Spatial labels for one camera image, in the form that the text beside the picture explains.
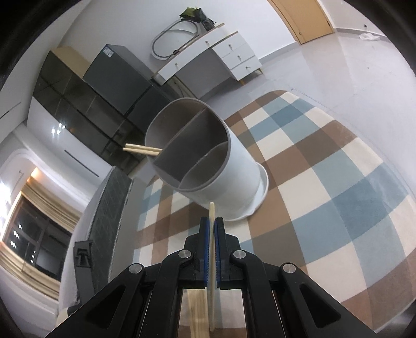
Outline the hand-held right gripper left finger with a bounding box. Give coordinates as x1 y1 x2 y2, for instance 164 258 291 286
45 217 210 338

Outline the dark glass cabinet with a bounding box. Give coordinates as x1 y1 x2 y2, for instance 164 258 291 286
32 46 153 178

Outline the plaid rug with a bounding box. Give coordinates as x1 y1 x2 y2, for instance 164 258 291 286
135 90 412 332

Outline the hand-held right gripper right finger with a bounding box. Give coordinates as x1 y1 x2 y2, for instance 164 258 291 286
214 217 374 338

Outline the wooden door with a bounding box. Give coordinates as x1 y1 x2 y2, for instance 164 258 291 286
268 0 334 44

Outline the window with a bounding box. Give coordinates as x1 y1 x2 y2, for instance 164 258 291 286
0 195 74 283

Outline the grey refrigerator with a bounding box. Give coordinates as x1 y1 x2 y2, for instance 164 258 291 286
83 44 183 137

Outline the grey bed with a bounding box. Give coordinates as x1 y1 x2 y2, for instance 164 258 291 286
57 166 134 322

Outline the oval mirror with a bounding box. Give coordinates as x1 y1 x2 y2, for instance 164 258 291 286
151 19 202 61

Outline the white dressing desk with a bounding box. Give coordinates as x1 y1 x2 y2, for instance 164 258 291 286
151 23 264 95

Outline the grey divided utensil holder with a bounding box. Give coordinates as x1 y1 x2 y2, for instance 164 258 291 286
145 97 269 222

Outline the white wardrobe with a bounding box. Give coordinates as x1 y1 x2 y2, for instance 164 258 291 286
25 97 115 184

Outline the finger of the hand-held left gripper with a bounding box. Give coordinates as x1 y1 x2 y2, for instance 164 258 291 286
74 240 95 304

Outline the beige curtain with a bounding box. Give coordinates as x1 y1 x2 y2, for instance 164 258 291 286
0 180 82 295

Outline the green plant in black wrap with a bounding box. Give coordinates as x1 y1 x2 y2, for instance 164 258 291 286
180 7 216 32

